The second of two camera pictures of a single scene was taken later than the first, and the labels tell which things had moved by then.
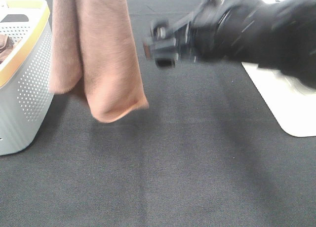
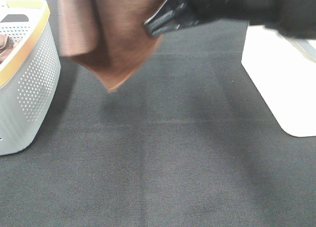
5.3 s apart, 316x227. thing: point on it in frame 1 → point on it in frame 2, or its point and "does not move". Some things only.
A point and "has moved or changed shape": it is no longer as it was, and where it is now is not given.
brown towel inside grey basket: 6,46 does not move
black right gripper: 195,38 → 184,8
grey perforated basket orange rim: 26,96 does not move
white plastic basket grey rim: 293,103 does not move
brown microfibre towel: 91,39 has moved or changed shape
